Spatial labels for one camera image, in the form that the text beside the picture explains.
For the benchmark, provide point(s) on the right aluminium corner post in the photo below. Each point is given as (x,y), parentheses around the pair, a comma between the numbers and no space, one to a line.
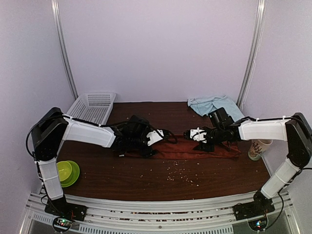
(255,44)

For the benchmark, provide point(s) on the aluminium front rail frame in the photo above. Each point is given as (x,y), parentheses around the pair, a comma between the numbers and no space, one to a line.
(201,216)

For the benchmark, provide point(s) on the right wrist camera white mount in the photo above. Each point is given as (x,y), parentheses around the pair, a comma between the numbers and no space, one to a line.
(197,134)

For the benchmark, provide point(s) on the green plate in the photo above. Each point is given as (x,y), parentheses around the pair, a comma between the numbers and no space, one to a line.
(75,175)

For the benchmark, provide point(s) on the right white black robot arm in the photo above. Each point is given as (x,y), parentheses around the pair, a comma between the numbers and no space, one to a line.
(294,130)

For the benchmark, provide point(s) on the aluminium corner post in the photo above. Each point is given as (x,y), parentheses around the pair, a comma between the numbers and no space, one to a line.
(255,44)
(62,46)

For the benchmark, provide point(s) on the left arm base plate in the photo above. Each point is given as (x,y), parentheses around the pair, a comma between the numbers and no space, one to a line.
(67,210)

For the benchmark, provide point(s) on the rust brown towel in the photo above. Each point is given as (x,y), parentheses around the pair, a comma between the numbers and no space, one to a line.
(184,150)

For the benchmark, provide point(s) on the patterned paper cup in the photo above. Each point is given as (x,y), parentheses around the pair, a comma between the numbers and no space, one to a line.
(258,148)

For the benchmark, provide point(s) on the round circuit board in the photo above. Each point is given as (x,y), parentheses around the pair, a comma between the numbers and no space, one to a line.
(258,225)
(61,224)

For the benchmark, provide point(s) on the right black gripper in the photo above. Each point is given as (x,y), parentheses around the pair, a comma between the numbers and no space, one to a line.
(202,147)

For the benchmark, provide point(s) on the left round circuit board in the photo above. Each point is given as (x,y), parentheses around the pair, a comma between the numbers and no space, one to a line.
(61,224)

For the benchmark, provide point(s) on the left aluminium corner post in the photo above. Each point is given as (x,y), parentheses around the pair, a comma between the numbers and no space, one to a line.
(62,46)

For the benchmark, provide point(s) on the green bowl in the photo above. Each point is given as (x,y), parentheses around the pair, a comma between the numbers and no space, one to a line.
(64,171)

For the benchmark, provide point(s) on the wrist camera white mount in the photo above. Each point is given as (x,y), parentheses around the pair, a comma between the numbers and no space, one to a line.
(197,134)
(155,136)

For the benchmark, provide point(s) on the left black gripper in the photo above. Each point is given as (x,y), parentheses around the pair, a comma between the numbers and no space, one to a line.
(147,152)

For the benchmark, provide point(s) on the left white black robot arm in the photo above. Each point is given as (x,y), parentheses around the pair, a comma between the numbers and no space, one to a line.
(50,132)

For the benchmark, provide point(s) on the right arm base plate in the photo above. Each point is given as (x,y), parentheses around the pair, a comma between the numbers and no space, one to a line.
(250,210)

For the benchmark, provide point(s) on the light blue towel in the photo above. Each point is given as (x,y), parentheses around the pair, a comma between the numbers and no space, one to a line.
(206,105)

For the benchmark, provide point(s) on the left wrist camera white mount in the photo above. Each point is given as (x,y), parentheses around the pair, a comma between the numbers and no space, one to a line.
(155,136)

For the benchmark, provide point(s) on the right round circuit board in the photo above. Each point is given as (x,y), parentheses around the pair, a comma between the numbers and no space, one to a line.
(258,225)

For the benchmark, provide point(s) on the white perforated plastic basket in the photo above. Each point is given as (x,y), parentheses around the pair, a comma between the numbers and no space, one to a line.
(87,117)

